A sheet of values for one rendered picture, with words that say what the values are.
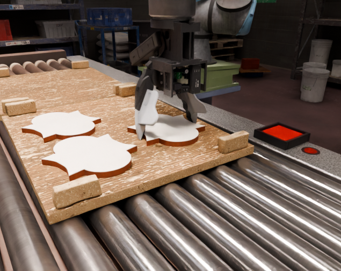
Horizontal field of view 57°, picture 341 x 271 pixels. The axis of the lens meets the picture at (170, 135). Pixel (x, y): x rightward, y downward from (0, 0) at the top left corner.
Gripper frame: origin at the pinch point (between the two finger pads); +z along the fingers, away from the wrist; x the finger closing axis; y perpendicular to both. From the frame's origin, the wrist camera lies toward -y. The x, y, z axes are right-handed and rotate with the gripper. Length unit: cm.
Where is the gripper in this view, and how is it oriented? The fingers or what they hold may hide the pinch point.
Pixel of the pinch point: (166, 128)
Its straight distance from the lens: 60.3
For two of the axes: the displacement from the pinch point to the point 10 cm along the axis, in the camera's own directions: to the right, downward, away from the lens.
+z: 0.0, 9.2, 4.0
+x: 8.4, -2.2, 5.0
